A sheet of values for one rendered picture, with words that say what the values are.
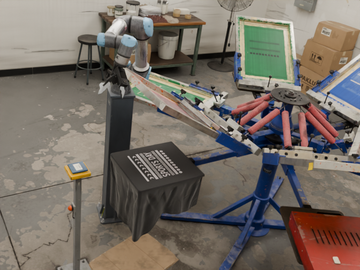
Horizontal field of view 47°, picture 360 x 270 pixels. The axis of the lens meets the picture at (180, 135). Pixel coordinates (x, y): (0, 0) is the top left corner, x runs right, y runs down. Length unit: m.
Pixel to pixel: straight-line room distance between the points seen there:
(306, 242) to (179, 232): 1.68
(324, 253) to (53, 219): 2.34
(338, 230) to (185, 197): 1.00
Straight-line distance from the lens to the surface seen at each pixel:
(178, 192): 2.73
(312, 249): 2.22
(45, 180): 4.20
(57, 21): 6.26
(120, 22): 2.70
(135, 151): 2.90
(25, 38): 6.23
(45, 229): 3.69
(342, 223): 2.47
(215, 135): 2.52
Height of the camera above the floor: 2.52
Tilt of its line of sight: 30 degrees down
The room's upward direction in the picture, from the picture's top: 9 degrees clockwise
